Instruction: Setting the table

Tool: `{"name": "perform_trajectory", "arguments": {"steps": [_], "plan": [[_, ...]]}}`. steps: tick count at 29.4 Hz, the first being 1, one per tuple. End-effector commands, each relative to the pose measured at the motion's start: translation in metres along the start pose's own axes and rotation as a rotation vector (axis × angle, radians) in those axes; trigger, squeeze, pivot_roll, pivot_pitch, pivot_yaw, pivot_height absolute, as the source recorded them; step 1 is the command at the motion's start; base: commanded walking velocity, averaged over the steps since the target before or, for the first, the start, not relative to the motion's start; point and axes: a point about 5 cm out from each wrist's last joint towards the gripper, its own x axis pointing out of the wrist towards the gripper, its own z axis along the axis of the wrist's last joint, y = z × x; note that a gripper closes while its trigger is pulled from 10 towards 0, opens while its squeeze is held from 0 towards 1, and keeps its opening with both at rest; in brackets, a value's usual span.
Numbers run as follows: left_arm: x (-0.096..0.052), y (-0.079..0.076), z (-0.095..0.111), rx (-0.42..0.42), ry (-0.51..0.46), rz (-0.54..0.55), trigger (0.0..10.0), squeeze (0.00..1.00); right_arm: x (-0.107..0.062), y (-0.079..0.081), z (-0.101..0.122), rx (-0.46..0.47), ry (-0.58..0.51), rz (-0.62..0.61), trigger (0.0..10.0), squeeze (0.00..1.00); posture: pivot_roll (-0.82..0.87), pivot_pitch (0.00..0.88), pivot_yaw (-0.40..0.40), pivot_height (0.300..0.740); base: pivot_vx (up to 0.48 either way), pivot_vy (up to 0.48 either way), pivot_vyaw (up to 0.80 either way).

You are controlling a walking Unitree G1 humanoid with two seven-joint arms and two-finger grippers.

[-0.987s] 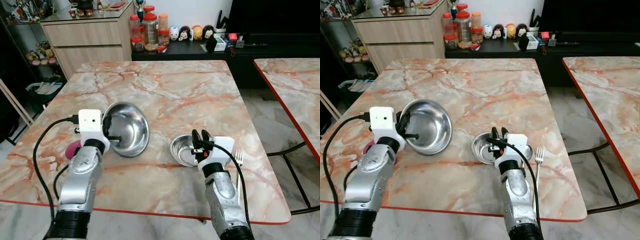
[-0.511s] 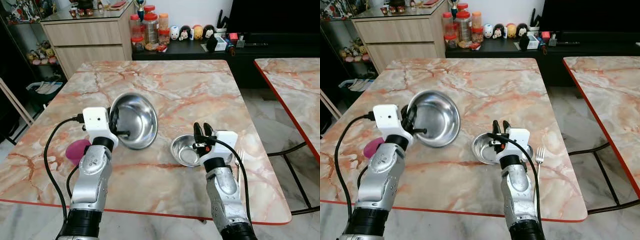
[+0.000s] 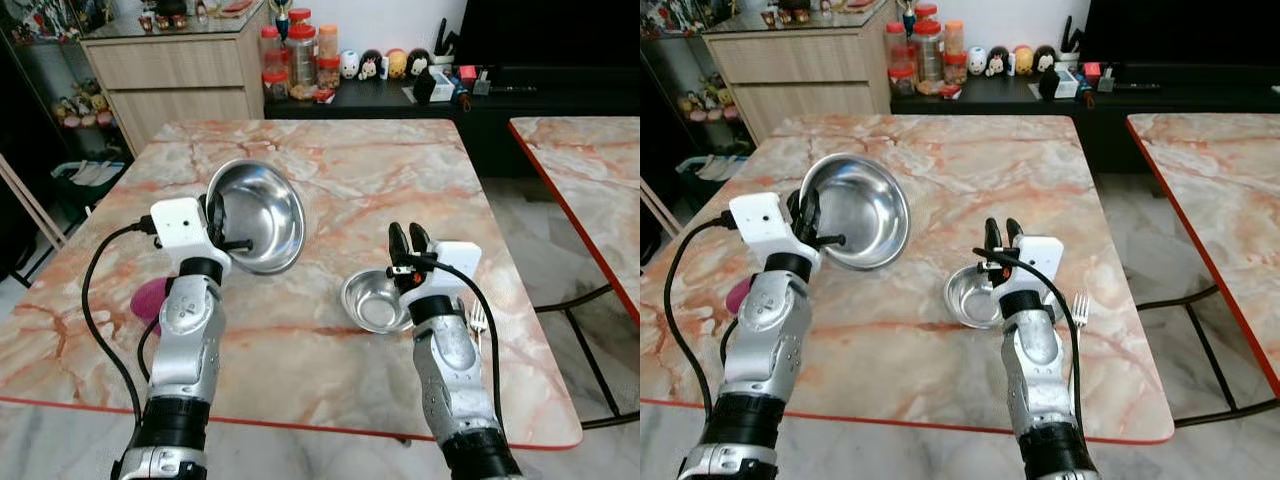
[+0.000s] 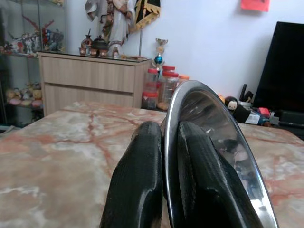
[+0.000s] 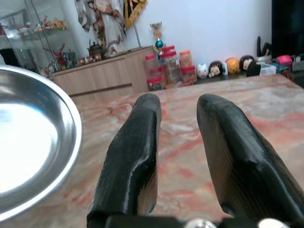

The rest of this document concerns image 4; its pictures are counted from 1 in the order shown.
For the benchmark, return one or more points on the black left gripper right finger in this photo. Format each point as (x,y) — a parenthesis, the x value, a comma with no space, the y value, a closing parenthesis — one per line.
(204,180)

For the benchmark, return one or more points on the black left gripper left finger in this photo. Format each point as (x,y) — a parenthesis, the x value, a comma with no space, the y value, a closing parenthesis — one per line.
(137,178)

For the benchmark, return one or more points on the stainless steel plate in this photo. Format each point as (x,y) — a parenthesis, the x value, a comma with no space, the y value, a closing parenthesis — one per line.
(202,102)

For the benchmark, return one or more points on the short dark jar red lid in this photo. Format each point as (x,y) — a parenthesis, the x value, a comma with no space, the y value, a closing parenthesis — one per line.
(150,101)

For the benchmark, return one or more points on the black haired doll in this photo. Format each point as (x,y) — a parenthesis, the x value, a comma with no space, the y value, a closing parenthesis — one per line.
(231,103)

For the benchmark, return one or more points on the orange round toy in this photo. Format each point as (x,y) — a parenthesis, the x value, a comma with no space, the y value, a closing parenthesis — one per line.
(221,97)

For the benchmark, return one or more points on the clear plastic jar red lid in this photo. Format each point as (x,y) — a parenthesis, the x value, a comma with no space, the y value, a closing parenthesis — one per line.
(168,69)
(167,92)

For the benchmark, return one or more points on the small red box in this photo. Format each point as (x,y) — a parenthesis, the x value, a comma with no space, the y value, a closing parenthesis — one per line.
(263,110)

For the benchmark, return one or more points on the black pen holder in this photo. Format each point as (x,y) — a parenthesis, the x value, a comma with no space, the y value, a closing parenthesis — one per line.
(245,95)

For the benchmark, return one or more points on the tall clear jar red lid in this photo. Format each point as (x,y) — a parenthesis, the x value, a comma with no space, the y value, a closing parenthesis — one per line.
(152,79)

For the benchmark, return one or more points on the clear jar orange lid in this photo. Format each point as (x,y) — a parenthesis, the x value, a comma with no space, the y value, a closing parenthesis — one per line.
(183,79)

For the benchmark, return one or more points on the light wood sideboard cabinet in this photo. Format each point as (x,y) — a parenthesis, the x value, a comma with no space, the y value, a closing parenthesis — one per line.
(90,76)

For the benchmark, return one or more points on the pink round plush toy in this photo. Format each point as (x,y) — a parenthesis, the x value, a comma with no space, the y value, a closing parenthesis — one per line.
(36,103)

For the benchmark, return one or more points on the trophy with blue ball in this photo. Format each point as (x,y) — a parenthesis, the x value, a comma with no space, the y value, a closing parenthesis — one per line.
(159,51)

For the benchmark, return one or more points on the small brown tea cup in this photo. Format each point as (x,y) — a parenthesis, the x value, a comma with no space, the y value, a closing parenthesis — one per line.
(103,53)
(82,51)
(93,52)

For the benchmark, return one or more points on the yellow bear plush toy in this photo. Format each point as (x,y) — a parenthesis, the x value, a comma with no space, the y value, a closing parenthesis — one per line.
(37,91)

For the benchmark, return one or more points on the black television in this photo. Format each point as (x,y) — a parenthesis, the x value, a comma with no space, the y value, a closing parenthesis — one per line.
(282,66)

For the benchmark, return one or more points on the black teapot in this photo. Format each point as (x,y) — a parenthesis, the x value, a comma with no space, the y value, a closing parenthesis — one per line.
(99,44)

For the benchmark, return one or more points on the brown ceramic vase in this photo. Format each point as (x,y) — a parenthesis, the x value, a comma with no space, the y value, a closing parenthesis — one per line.
(86,40)

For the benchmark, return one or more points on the white robed statue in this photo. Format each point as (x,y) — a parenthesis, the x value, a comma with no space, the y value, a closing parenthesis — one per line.
(118,26)

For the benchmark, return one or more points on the black yellow flag on pole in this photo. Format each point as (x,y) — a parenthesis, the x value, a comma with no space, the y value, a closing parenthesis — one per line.
(147,13)

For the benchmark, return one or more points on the red white robot model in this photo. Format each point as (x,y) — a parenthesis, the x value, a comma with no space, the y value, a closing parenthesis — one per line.
(31,39)

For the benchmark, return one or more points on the pink paper note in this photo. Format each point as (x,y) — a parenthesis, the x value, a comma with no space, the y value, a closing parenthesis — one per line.
(255,4)

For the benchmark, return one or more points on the glass display shelf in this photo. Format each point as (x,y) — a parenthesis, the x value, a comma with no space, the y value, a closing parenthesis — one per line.
(31,28)

